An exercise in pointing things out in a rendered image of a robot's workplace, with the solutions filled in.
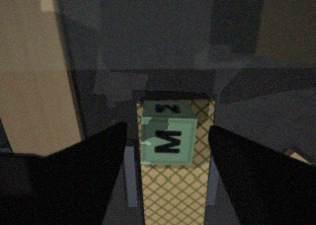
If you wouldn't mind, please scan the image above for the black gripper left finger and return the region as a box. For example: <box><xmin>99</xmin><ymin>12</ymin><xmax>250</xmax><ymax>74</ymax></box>
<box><xmin>0</xmin><ymin>121</ymin><xmax>127</xmax><ymax>225</ymax></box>

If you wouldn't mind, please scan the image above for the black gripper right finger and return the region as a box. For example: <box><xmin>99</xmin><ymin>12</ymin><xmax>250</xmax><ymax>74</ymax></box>
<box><xmin>208</xmin><ymin>125</ymin><xmax>316</xmax><ymax>225</ymax></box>

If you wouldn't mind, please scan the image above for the green cube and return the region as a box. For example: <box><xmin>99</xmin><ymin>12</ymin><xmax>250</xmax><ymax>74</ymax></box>
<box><xmin>141</xmin><ymin>101</ymin><xmax>198</xmax><ymax>166</ymax></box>

